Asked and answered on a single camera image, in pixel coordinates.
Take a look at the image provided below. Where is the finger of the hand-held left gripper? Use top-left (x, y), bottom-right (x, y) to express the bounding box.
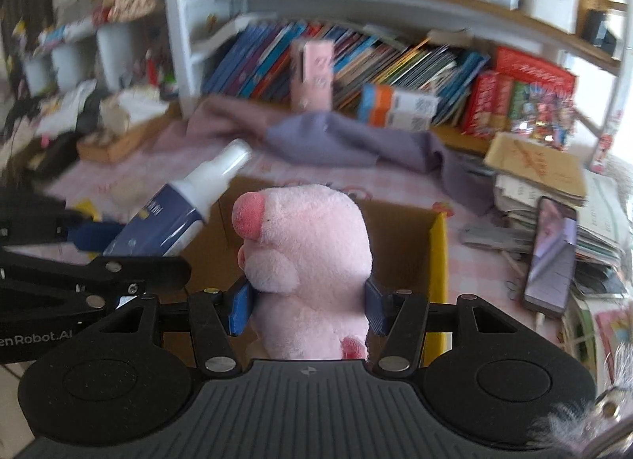
top-left (0, 247), bottom-right (192, 314)
top-left (0, 209), bottom-right (127, 254)

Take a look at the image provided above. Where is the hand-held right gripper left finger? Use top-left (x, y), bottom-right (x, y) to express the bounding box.
top-left (101, 275), bottom-right (255, 375)

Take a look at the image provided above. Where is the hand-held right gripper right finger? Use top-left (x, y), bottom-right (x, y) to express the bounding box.
top-left (365, 278), bottom-right (517, 375)

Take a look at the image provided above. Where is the white and blue spray bottle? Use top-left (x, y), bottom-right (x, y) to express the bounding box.
top-left (104, 138), bottom-right (254, 258)

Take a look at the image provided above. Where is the yellow cardboard box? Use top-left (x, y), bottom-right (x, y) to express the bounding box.
top-left (161, 176), bottom-right (448, 371)

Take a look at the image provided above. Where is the pink plush pig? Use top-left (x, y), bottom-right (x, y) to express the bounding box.
top-left (231, 183), bottom-right (374, 361)

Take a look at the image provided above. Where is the black bag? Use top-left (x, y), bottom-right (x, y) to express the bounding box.
top-left (27, 131), bottom-right (84, 180)

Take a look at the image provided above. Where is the grey flat case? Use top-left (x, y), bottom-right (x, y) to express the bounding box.
top-left (460, 224), bottom-right (536, 250)

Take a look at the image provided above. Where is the pink checked tablecloth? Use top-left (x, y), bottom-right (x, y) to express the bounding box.
top-left (47, 105), bottom-right (545, 328)

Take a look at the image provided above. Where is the grey purple cloth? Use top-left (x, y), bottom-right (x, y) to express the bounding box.
top-left (266, 112), bottom-right (495, 215)

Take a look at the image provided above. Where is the white side shelf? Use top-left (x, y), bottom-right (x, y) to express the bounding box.
top-left (20, 14), bottom-right (166, 96)

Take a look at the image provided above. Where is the black smartphone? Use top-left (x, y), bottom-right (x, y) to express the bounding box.
top-left (523, 196), bottom-right (579, 319)

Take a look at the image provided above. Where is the orange and white box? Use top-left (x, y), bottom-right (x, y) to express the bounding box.
top-left (357, 84), bottom-right (440, 132)

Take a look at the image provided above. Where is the white bookshelf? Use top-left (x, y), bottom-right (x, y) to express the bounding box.
top-left (161, 0), bottom-right (633, 156)

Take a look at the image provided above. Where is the brown paper envelope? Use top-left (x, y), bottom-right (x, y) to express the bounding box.
top-left (483, 133), bottom-right (588, 207)

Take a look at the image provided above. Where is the fuzzy grey sleeve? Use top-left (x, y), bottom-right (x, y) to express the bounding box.
top-left (527, 335), bottom-right (633, 456)

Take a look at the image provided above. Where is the stack of papers and books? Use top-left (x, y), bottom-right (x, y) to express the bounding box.
top-left (495, 167), bottom-right (633, 302)

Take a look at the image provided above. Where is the pink carton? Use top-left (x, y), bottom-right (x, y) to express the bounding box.
top-left (289, 40), bottom-right (334, 112)

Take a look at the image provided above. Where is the long row of colourful books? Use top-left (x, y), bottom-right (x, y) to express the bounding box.
top-left (203, 21), bottom-right (490, 126)

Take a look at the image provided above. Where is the red gift box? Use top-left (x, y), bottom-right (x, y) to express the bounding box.
top-left (462, 46), bottom-right (578, 150)

